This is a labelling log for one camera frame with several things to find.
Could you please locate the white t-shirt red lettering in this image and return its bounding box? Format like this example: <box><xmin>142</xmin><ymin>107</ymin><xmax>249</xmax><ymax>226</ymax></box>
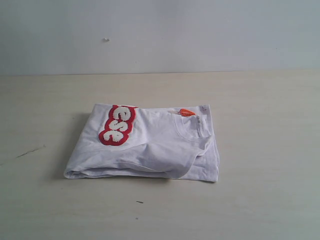
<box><xmin>63</xmin><ymin>104</ymin><xmax>220</xmax><ymax>183</ymax></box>

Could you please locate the orange neck tag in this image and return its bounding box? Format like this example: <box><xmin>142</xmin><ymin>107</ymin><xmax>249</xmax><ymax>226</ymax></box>
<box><xmin>168</xmin><ymin>108</ymin><xmax>196</xmax><ymax>117</ymax></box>

